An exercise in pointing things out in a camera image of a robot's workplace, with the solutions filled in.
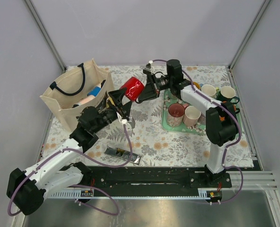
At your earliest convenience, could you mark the white slotted cable duct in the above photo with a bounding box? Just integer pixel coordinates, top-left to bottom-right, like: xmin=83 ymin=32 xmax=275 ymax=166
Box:
xmin=48 ymin=185 xmax=222 ymax=200

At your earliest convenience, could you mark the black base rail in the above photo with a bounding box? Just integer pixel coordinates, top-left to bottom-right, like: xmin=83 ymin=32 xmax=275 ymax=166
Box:
xmin=80 ymin=166 xmax=232 ymax=190

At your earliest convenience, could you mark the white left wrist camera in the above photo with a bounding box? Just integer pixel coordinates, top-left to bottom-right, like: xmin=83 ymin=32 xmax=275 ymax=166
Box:
xmin=121 ymin=116 xmax=135 ymax=131

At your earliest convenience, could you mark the orange mug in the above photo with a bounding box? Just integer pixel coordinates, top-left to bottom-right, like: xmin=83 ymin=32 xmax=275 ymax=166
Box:
xmin=234 ymin=107 xmax=240 ymax=114

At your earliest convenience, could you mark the pink octagonal mug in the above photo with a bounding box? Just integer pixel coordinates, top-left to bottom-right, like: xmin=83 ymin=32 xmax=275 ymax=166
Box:
xmin=183 ymin=106 xmax=201 ymax=127

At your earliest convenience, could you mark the yellow mug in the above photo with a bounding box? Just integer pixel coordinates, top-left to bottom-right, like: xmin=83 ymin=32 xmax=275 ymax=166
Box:
xmin=106 ymin=99 xmax=115 ymax=105

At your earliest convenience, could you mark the lime green mug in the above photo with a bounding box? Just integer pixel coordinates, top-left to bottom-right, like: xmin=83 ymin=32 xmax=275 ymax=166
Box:
xmin=201 ymin=84 xmax=219 ymax=99

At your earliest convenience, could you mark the beige canvas tote bag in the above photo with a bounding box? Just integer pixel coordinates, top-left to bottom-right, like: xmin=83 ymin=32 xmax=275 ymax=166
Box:
xmin=40 ymin=60 xmax=114 ymax=132

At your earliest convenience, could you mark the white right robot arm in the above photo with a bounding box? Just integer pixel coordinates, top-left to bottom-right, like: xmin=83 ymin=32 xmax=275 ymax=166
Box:
xmin=137 ymin=59 xmax=242 ymax=187

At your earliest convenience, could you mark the dark green mug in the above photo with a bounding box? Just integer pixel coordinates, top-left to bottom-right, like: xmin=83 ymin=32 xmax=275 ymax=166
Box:
xmin=217 ymin=86 xmax=240 ymax=104

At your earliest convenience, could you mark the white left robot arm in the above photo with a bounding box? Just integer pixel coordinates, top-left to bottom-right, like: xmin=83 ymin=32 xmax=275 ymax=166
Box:
xmin=6 ymin=87 xmax=135 ymax=216

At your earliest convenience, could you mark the red mug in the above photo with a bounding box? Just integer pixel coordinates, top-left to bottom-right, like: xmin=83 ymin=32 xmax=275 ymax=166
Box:
xmin=120 ymin=77 xmax=144 ymax=102

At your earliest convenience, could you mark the lavender mug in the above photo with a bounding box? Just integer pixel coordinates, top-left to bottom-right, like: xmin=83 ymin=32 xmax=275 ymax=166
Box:
xmin=198 ymin=115 xmax=206 ymax=125

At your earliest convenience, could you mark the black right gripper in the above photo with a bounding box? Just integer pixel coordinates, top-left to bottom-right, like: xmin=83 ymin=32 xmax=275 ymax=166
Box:
xmin=138 ymin=74 xmax=172 ymax=103

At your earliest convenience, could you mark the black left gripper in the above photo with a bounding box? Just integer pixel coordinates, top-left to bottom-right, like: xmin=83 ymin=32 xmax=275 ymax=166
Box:
xmin=93 ymin=87 xmax=132 ymax=133

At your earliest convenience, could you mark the pink round mug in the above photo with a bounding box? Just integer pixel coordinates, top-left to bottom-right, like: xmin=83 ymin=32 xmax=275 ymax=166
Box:
xmin=166 ymin=103 xmax=185 ymax=127

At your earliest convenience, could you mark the blue butterfly mug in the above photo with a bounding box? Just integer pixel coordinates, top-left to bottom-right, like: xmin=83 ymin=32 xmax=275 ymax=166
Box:
xmin=193 ymin=82 xmax=203 ymax=90

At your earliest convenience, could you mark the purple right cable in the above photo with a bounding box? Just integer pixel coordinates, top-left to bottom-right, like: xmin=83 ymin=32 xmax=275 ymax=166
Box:
xmin=149 ymin=59 xmax=244 ymax=204

